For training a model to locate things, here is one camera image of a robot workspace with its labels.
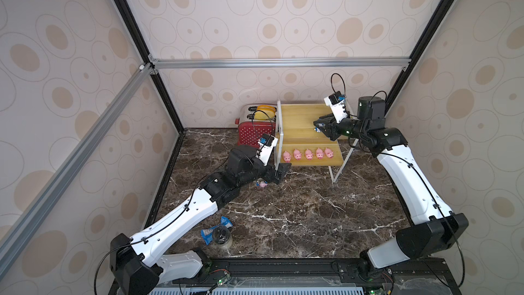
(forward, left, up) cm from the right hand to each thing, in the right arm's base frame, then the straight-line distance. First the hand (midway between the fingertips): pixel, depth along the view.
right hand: (315, 122), depth 72 cm
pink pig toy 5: (+1, -9, -19) cm, 21 cm away
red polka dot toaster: (+18, +27, -22) cm, 39 cm away
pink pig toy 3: (+1, 0, -19) cm, 19 cm away
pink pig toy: (-2, +9, -18) cm, 20 cm away
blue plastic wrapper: (-30, +40, -33) cm, 60 cm away
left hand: (-13, +11, -5) cm, 18 cm away
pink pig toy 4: (+1, -5, -19) cm, 19 cm away
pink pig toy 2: (0, +5, -19) cm, 19 cm away
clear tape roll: (-33, +32, -25) cm, 52 cm away
